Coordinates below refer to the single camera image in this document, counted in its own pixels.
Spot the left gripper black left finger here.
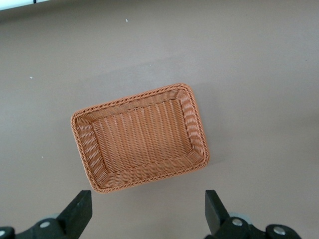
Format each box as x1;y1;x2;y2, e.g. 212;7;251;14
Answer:
14;190;93;239

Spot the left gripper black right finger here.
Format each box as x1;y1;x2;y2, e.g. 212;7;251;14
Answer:
204;189;300;239

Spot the brown woven basket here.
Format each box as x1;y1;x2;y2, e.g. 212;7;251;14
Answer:
70;83;211;196

